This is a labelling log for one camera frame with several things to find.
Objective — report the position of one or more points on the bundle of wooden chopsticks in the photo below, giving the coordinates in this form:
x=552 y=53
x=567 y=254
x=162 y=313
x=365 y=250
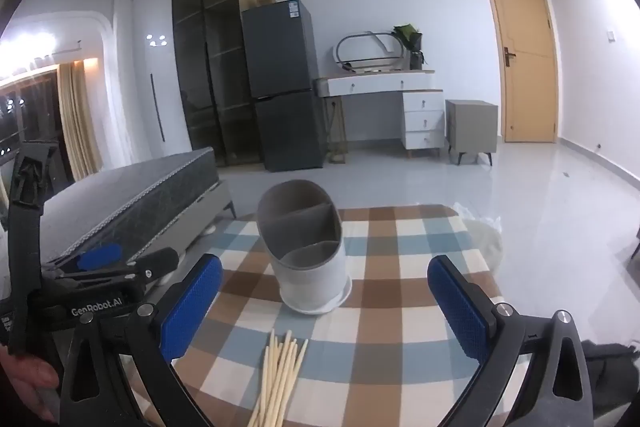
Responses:
x=280 y=382

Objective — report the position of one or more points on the wooden door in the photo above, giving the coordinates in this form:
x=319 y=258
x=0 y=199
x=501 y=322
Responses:
x=525 y=57

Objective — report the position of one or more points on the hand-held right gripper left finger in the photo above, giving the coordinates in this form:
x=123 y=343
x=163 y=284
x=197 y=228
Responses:
x=190 y=302

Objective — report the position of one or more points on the white dressing desk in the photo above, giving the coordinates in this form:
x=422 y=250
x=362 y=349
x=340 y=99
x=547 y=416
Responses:
x=380 y=83

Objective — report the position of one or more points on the potted green plant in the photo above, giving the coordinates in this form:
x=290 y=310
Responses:
x=415 y=52

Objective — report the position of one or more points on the grey mattress bed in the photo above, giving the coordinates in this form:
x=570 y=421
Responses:
x=125 y=192

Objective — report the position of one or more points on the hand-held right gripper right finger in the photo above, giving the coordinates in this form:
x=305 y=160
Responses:
x=460 y=307

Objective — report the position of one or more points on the dark grey refrigerator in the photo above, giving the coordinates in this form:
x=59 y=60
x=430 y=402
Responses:
x=285 y=72

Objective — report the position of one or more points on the black bag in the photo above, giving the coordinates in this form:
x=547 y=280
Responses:
x=612 y=382

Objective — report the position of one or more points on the plaid table cloth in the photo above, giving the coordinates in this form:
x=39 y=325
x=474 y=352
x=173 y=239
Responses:
x=400 y=257

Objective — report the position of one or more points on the dark window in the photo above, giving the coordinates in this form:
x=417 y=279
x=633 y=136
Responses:
x=30 y=117

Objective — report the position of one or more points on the grey nightstand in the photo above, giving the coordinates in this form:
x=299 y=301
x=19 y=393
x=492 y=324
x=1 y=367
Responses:
x=470 y=127

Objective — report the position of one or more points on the white and grey utensil holder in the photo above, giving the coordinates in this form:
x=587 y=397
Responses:
x=315 y=277

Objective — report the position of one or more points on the beige round stool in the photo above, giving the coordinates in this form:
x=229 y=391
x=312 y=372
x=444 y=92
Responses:
x=487 y=242

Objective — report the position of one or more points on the white wardrobe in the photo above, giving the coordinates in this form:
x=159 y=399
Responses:
x=160 y=107

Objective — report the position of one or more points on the person's left hand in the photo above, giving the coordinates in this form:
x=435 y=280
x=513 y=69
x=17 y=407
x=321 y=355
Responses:
x=27 y=377

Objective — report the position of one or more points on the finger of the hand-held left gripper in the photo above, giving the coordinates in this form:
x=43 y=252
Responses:
x=100 y=257
x=155 y=264

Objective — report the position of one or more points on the clear plastic bag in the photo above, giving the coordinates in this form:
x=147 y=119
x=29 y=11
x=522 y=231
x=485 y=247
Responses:
x=475 y=212

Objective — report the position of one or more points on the gold frame stool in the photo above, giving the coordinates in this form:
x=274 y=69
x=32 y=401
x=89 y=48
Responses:
x=337 y=152

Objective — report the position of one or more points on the oval mirror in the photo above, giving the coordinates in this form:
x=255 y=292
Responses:
x=370 y=57

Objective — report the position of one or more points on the beige curtain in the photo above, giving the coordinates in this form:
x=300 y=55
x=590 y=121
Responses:
x=75 y=122

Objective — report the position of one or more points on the dark glass cabinet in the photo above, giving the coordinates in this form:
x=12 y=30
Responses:
x=210 y=57

